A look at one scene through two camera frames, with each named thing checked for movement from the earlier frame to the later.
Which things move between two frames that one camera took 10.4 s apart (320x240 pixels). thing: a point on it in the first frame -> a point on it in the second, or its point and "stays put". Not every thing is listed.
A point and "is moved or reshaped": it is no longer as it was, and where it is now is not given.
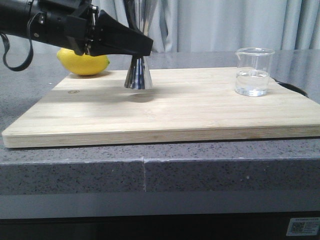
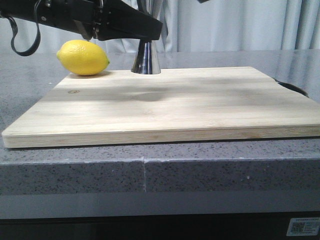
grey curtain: (191, 25) stays put
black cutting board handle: (293, 87) stays put
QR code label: (303, 226) stays put
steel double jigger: (141, 14) is moved or reshaped
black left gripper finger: (115, 38) -> (118, 19)
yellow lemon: (82, 65) stays put
